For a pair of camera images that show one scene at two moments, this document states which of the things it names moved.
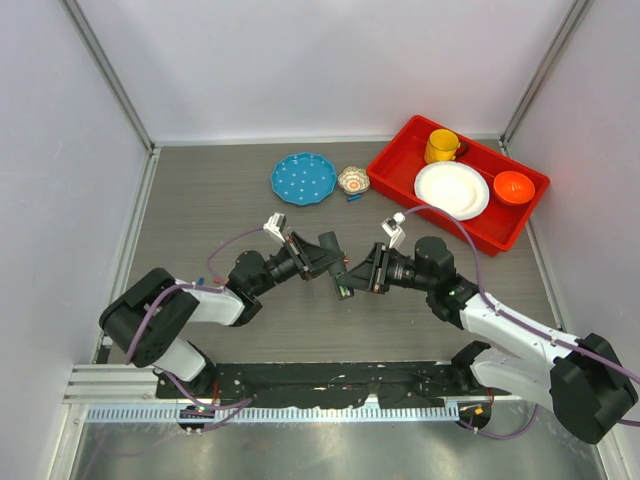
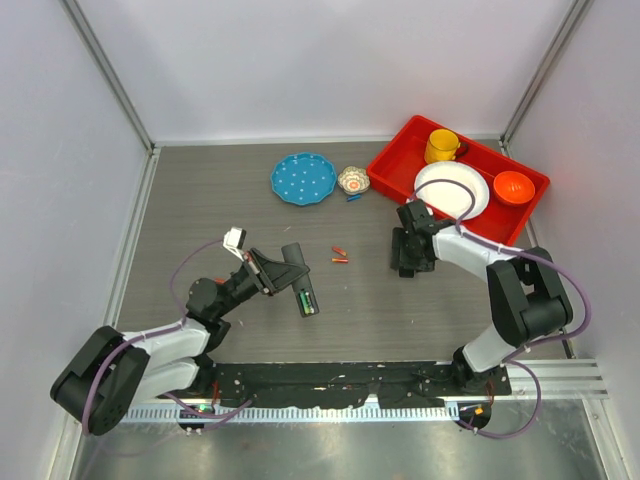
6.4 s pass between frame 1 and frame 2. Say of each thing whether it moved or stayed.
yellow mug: stayed
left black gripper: moved
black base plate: stayed
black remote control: moved
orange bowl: stayed
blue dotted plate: stayed
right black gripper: moved
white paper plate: stayed
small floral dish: stayed
